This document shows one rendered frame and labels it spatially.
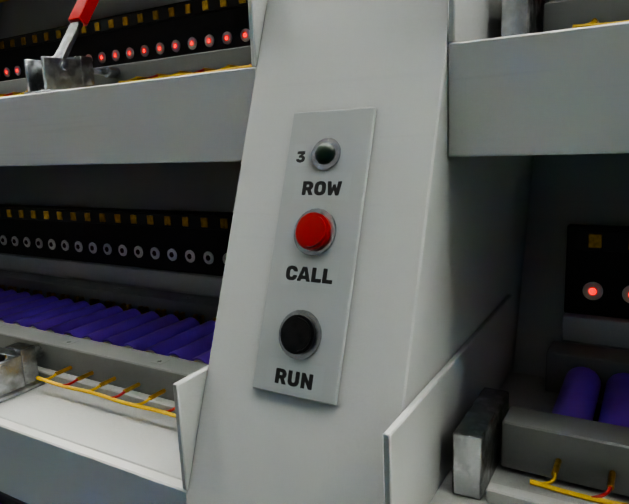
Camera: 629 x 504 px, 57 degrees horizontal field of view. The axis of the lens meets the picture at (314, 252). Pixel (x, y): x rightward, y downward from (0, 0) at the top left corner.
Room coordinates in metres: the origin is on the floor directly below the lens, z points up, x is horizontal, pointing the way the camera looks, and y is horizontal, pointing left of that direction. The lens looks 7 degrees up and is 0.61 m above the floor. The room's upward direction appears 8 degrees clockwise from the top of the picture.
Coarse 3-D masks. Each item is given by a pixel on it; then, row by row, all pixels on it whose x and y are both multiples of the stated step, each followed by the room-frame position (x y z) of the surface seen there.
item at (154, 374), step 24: (0, 336) 0.42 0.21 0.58; (24, 336) 0.41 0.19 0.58; (48, 336) 0.41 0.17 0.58; (72, 336) 0.40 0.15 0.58; (48, 360) 0.40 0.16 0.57; (72, 360) 0.38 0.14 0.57; (96, 360) 0.37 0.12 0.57; (120, 360) 0.36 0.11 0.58; (144, 360) 0.35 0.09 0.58; (168, 360) 0.35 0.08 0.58; (120, 384) 0.36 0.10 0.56; (144, 384) 0.35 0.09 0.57; (168, 384) 0.34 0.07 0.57; (144, 408) 0.33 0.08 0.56
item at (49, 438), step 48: (192, 288) 0.50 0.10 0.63; (48, 384) 0.39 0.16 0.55; (192, 384) 0.26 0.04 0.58; (0, 432) 0.34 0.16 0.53; (48, 432) 0.33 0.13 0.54; (96, 432) 0.32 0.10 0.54; (144, 432) 0.32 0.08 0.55; (192, 432) 0.27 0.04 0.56; (0, 480) 0.35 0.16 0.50; (48, 480) 0.33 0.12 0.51; (96, 480) 0.30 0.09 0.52; (144, 480) 0.28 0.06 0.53
